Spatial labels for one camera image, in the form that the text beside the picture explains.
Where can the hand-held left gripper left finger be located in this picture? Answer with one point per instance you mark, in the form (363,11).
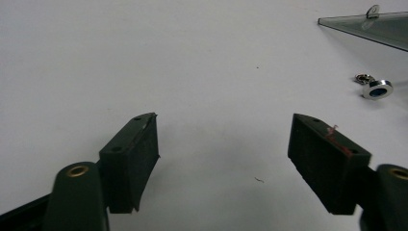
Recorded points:
(128,163)

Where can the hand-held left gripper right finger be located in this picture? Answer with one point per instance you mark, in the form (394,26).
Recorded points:
(327,163)

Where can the small silver snap fastener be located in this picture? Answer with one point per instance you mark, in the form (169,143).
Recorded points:
(363,78)

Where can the clear plastic compartment box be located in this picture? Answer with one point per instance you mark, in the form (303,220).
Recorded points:
(385,29)

